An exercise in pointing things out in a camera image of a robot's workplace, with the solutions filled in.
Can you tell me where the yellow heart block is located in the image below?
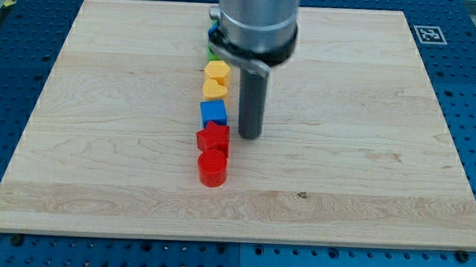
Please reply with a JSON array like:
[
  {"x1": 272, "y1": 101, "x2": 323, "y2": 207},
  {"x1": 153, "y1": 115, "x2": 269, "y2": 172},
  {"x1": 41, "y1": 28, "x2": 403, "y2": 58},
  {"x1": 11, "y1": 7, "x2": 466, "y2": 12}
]
[{"x1": 202, "y1": 79, "x2": 228, "y2": 101}]

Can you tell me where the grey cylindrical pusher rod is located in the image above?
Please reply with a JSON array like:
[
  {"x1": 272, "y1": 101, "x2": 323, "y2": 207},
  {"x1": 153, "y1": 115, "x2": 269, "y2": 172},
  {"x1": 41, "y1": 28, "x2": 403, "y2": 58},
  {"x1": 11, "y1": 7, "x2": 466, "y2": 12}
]
[{"x1": 238, "y1": 69, "x2": 265, "y2": 140}]

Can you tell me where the red star block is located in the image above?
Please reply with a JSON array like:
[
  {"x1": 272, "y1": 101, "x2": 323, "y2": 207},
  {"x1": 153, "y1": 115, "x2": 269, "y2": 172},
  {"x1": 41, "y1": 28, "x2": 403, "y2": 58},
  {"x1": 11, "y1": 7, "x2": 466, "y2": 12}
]
[{"x1": 196, "y1": 121, "x2": 230, "y2": 158}]

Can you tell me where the wooden board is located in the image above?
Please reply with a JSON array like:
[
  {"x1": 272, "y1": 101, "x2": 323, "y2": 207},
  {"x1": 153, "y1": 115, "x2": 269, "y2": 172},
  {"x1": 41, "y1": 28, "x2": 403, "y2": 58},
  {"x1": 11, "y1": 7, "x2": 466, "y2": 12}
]
[{"x1": 0, "y1": 0, "x2": 476, "y2": 251}]

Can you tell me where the yellow hexagon block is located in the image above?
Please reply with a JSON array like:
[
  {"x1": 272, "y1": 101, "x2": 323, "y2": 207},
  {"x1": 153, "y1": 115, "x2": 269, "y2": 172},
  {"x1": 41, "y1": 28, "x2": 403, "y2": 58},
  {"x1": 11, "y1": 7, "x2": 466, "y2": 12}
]
[{"x1": 203, "y1": 60, "x2": 231, "y2": 87}]

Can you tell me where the green block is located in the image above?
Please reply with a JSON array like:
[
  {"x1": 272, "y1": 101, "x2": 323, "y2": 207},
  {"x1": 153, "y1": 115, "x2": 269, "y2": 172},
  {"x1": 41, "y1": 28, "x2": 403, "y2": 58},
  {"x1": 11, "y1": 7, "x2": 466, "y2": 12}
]
[{"x1": 207, "y1": 44, "x2": 220, "y2": 61}]

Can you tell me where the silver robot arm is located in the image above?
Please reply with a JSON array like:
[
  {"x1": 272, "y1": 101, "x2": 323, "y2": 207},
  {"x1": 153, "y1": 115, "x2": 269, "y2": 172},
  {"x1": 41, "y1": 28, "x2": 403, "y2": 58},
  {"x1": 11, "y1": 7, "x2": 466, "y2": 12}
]
[{"x1": 207, "y1": 0, "x2": 300, "y2": 140}]

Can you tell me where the blue block behind arm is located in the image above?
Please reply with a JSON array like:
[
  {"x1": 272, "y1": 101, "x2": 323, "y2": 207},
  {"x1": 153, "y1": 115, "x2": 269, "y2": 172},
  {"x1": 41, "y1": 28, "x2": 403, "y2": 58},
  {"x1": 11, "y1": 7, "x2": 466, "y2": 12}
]
[{"x1": 207, "y1": 21, "x2": 220, "y2": 43}]

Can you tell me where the blue cube block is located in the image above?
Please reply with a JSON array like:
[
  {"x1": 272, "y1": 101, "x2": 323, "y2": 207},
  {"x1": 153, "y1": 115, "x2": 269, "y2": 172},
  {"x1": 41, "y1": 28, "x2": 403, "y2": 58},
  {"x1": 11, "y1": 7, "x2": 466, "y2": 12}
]
[{"x1": 199, "y1": 100, "x2": 228, "y2": 128}]

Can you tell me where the fiducial marker tag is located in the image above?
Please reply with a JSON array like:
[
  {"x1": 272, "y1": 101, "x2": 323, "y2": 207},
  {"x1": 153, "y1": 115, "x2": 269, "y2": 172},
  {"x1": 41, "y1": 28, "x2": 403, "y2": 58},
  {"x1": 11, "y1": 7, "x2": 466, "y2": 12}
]
[{"x1": 413, "y1": 25, "x2": 447, "y2": 45}]

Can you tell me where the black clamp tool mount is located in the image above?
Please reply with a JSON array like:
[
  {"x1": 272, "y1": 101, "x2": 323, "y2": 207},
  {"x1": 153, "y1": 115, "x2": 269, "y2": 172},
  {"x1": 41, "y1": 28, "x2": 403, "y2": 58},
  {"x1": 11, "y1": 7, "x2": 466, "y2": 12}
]
[{"x1": 208, "y1": 29, "x2": 298, "y2": 78}]

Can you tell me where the red cylinder block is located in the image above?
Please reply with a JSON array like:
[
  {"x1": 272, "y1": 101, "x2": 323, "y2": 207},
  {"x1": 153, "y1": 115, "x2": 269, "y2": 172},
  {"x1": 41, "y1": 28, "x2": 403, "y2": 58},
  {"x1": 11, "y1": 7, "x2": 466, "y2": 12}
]
[{"x1": 197, "y1": 149, "x2": 228, "y2": 187}]

